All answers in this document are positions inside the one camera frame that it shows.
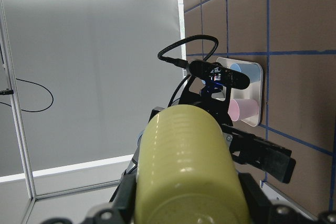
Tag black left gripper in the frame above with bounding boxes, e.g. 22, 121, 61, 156
148, 74, 297, 184

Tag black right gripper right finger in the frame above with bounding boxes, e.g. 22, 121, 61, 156
238, 173, 272, 223

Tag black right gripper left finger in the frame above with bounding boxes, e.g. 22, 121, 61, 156
111, 174, 137, 223

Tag yellow plastic cup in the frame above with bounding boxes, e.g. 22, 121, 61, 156
134, 105, 250, 223

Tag pink plastic cup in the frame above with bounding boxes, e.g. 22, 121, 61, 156
228, 99, 259, 122

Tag blue plastic cup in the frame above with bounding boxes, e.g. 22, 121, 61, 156
230, 63, 261, 83

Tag white plastic tray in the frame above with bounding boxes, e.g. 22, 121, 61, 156
217, 57, 263, 127

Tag black left camera cable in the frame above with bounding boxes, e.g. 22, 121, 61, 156
157, 34, 219, 109

